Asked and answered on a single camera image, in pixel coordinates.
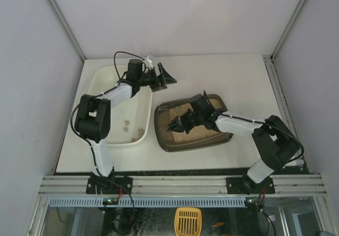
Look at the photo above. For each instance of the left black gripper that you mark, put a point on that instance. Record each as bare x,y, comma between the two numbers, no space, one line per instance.
158,79

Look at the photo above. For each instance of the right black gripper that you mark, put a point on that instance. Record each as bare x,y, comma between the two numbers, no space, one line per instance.
184,122

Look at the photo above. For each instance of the dark brown litter box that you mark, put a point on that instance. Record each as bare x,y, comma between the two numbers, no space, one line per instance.
198,137

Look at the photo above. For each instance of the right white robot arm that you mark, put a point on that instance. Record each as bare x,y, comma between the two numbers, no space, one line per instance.
275,143

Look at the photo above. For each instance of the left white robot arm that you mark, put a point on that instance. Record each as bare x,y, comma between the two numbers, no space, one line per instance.
91,118

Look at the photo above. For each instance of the yellow litter scoop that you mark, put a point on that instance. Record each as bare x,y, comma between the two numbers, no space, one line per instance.
188,221

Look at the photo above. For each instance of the white plastic tray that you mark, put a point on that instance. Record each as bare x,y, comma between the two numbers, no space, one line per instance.
137,109

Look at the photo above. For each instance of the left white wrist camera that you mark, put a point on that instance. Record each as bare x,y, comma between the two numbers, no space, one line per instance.
149,60

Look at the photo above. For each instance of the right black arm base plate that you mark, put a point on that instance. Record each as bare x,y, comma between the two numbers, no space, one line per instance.
244,185

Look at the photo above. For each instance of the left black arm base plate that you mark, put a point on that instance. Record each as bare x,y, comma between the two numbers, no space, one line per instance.
100,185

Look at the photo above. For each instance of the aluminium front rail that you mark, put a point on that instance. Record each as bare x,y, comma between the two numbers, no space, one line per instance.
173,186

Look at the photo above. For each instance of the grey slotted cable duct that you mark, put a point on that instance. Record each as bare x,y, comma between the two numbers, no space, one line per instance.
148,202

